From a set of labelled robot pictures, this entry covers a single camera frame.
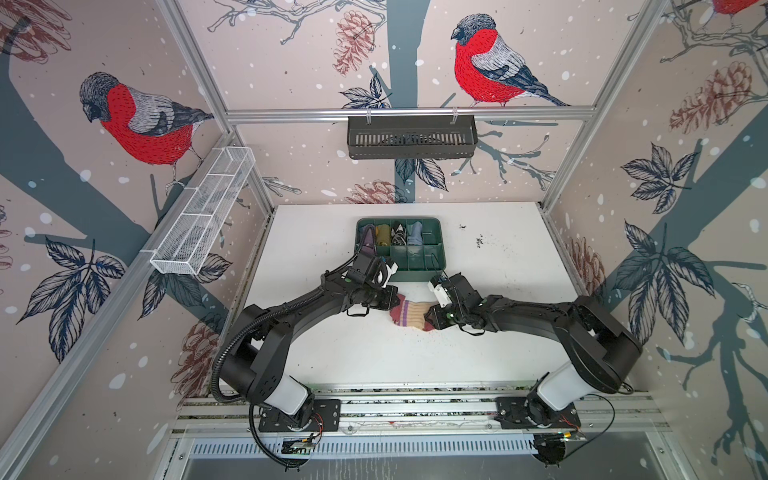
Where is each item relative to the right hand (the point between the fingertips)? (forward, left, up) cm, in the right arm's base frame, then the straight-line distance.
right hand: (427, 319), depth 90 cm
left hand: (+1, +8, +9) cm, 13 cm away
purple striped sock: (+27, +21, +7) cm, 35 cm away
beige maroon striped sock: (+1, +6, +1) cm, 6 cm away
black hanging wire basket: (+56, +6, +28) cm, 63 cm away
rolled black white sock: (+27, +10, +7) cm, 30 cm away
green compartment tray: (+20, +3, 0) cm, 21 cm away
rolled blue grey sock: (+28, +4, +7) cm, 29 cm away
